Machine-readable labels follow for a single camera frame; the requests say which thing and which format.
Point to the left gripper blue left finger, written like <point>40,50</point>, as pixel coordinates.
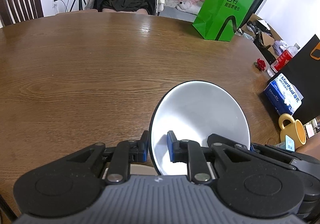
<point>138,152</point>

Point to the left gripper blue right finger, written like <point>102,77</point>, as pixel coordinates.
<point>178,149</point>

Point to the cream plate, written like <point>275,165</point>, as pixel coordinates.
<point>119,172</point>

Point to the white bowl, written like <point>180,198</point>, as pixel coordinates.
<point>194,110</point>

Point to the yellow mug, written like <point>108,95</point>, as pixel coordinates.
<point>293,129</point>

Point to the blue tissue box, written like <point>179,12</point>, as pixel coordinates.
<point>283,95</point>

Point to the small red flower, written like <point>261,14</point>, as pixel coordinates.
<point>260,64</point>

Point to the black paper bag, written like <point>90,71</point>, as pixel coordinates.
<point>303,71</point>

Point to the red label bottle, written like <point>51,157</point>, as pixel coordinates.
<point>287,54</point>

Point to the white plush toy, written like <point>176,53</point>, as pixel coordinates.
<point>188,7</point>

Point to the green paper bag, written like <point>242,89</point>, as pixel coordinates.
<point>219,20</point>

